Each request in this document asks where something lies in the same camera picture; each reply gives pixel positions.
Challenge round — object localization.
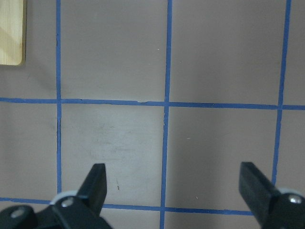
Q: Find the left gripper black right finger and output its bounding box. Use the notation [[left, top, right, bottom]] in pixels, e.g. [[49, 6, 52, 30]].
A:
[[239, 162, 305, 229]]

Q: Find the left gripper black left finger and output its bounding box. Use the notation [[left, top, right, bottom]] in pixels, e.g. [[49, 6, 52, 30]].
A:
[[0, 164, 112, 229]]

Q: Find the light wooden board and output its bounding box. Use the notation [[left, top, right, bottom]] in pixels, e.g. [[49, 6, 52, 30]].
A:
[[0, 0, 27, 66]]

